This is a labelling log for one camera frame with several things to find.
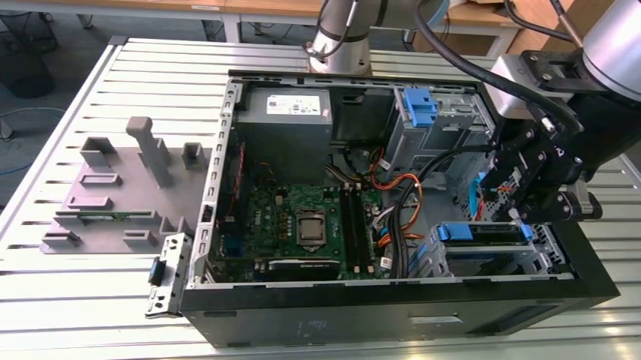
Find green RAM stick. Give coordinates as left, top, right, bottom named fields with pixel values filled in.
left=79, top=212, right=156, bottom=222

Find black open PC case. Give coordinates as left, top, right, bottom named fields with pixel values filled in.
left=178, top=68, right=622, bottom=348

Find metal disk bay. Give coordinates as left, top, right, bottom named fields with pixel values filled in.
left=431, top=220, right=560, bottom=278

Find thin red wire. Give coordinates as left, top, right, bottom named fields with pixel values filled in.
left=222, top=142, right=248, bottom=223

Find wooden desk white frame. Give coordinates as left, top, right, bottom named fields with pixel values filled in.
left=440, top=0, right=531, bottom=57
left=47, top=0, right=322, bottom=42

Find black RAM slot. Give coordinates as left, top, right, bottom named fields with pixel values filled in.
left=340, top=182, right=364, bottom=274
left=350, top=182, right=377, bottom=273

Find green motherboard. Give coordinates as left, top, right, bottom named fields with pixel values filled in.
left=214, top=182, right=403, bottom=281

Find grey power supply unit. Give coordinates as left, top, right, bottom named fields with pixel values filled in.
left=234, top=85, right=336, bottom=185

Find blue floor cable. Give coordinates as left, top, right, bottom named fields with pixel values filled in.
left=0, top=106, right=66, bottom=177

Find black graphics card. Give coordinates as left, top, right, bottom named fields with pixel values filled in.
left=253, top=257, right=344, bottom=282

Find silver CPU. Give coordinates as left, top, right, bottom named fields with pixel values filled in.
left=298, top=218, right=328, bottom=241

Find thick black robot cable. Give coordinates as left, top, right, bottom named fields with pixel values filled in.
left=415, top=0, right=587, bottom=133

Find silver box wrist camera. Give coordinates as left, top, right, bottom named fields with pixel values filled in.
left=489, top=55, right=557, bottom=122

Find hard disk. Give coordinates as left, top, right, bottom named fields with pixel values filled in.
left=411, top=221, right=536, bottom=275

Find grey parts rack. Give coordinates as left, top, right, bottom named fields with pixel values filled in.
left=38, top=115, right=218, bottom=259

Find coloured power wire black connector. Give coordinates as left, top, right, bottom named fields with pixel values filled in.
left=479, top=183, right=513, bottom=221

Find blue SATA wire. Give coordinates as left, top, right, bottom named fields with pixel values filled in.
left=468, top=170, right=491, bottom=221

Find blue plastic drive latch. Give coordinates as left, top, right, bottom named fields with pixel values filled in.
left=403, top=88, right=440, bottom=129

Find metal drive cage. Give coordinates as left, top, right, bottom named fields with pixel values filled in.
left=388, top=86, right=500, bottom=177

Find metal CPU socket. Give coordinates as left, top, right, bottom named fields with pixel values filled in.
left=294, top=208, right=332, bottom=252

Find wooden cabinet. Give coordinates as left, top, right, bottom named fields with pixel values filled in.
left=507, top=0, right=591, bottom=63

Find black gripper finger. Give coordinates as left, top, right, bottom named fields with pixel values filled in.
left=508, top=149, right=587, bottom=226
left=488, top=119, right=552, bottom=211

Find orange yellow power wires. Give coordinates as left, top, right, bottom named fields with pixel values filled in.
left=369, top=172, right=428, bottom=251

